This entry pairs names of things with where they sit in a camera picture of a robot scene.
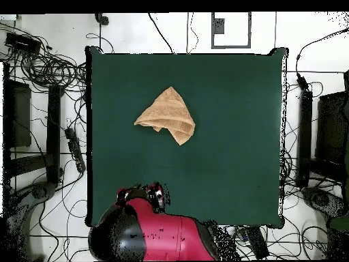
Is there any dark flat panel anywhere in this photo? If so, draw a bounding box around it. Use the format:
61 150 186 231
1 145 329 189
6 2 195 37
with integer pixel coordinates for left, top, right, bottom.
315 91 349 164
10 78 33 148

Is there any grey tripod base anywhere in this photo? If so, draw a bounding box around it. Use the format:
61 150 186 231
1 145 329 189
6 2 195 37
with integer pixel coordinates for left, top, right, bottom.
301 186 347 219
5 181 58 262

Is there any black cable with adapter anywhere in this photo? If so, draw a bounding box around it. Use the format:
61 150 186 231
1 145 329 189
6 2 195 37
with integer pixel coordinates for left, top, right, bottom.
295 27 349 92

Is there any dark green table cloth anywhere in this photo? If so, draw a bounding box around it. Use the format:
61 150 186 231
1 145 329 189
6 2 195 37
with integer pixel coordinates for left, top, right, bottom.
85 45 289 229

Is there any thick black cable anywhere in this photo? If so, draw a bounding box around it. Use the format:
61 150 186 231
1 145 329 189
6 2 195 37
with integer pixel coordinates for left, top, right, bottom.
147 12 175 55

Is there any black plug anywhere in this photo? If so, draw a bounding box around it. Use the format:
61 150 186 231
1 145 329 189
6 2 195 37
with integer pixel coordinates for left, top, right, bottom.
94 12 110 27

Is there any grey rectangular floor frame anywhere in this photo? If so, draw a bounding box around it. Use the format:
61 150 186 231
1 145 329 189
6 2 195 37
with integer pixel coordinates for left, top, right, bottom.
211 12 252 50

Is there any black electronics box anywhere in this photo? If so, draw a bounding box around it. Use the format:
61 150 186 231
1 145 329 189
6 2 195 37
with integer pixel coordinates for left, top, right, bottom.
4 31 42 55

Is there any dark green round object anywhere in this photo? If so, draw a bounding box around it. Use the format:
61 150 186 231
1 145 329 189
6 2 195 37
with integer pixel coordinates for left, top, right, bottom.
328 215 349 232

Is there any tan terry towel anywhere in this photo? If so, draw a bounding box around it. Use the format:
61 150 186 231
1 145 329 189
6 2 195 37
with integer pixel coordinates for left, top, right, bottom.
133 86 196 146

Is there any thin black cable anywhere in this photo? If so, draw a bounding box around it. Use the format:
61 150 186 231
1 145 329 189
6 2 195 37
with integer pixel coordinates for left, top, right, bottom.
185 12 199 55

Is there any tangled black cable bundle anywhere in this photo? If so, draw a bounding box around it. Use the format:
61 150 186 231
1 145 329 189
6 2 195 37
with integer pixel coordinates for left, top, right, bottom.
0 21 88 93

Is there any black power strip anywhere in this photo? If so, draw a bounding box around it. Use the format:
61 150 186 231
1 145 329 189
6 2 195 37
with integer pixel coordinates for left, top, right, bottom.
64 127 87 174
239 225 271 260

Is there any black metal stand frame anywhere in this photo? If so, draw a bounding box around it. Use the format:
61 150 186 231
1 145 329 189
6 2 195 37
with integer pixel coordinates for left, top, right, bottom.
2 61 65 189
296 89 348 189

